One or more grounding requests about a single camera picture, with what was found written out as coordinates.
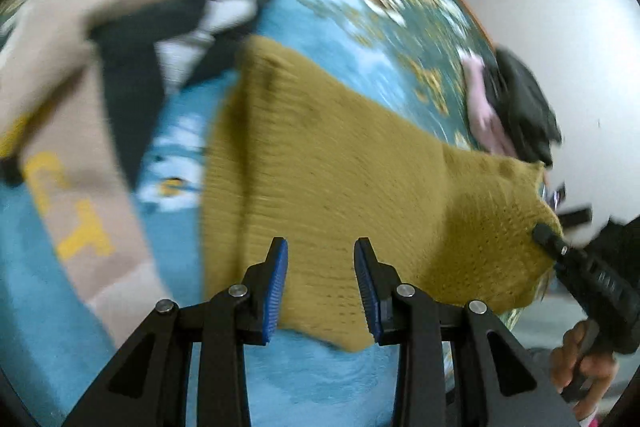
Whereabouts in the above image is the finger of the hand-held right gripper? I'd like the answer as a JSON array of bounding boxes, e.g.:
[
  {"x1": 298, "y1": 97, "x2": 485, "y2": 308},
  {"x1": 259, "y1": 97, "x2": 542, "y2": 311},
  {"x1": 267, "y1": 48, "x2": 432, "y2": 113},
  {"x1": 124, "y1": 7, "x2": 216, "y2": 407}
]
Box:
[
  {"x1": 531, "y1": 223, "x2": 572, "y2": 261},
  {"x1": 558, "y1": 205, "x2": 594, "y2": 228}
]

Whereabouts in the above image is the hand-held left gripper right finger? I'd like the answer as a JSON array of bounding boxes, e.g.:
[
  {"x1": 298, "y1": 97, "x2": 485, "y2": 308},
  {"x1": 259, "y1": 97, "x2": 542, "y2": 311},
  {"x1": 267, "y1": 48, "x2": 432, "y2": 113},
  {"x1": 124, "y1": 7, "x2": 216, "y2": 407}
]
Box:
[{"x1": 353, "y1": 237, "x2": 581, "y2": 427}]

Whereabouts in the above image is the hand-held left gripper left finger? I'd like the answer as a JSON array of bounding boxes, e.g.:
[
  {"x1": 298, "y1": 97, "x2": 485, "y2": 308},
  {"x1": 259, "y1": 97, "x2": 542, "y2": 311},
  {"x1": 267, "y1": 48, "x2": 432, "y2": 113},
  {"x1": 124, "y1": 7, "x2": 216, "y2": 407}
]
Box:
[{"x1": 62, "y1": 237, "x2": 289, "y2": 427}]

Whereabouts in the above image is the mustard yellow knit sweater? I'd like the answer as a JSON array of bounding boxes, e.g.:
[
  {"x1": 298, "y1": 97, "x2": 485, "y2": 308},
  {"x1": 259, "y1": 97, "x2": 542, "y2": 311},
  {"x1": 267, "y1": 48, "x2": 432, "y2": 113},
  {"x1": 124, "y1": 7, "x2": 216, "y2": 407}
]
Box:
[{"x1": 199, "y1": 34, "x2": 566, "y2": 355}]

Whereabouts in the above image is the person's right hand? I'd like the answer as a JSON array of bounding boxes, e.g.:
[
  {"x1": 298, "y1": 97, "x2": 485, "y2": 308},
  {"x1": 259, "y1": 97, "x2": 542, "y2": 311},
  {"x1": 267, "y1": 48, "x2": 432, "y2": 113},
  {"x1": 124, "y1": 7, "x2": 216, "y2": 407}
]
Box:
[{"x1": 549, "y1": 318, "x2": 619, "y2": 404}]

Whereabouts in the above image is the black cloth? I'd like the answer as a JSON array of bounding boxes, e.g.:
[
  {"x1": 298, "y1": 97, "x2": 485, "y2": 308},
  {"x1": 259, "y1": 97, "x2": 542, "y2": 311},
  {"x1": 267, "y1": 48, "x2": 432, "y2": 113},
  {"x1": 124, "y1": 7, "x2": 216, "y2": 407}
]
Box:
[{"x1": 492, "y1": 48, "x2": 563, "y2": 166}]

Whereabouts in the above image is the pink cloth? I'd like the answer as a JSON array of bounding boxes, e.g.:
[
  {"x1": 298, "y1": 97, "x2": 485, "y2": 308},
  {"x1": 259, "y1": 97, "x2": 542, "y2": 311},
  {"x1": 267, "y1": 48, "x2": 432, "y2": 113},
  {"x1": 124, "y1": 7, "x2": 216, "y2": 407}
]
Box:
[{"x1": 459, "y1": 49, "x2": 517, "y2": 155}]

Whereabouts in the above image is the black and white garment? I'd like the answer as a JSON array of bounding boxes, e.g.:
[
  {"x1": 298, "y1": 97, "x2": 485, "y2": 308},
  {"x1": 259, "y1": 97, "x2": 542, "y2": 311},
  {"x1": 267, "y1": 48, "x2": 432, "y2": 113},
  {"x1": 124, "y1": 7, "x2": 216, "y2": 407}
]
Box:
[{"x1": 87, "y1": 0, "x2": 279, "y2": 194}]

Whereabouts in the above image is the blue floral blanket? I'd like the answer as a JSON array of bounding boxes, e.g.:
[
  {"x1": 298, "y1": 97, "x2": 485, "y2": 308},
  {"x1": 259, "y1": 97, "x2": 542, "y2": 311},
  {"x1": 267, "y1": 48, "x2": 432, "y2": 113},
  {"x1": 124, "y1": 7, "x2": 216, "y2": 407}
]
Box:
[{"x1": 0, "y1": 0, "x2": 523, "y2": 427}]

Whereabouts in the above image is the beige sweatshirt with yellow letters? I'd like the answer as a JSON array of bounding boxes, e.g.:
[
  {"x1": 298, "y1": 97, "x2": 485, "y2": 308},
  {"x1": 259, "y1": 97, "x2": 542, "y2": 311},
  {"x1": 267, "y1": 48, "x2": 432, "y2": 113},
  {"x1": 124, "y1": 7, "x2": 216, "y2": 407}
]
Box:
[{"x1": 0, "y1": 0, "x2": 296, "y2": 353}]

